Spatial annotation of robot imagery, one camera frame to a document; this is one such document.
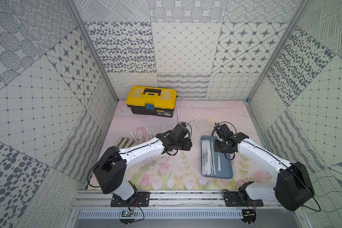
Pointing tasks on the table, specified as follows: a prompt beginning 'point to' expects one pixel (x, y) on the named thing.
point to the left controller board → (126, 213)
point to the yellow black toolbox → (152, 100)
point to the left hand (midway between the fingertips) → (191, 141)
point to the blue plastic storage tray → (213, 164)
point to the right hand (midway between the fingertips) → (219, 149)
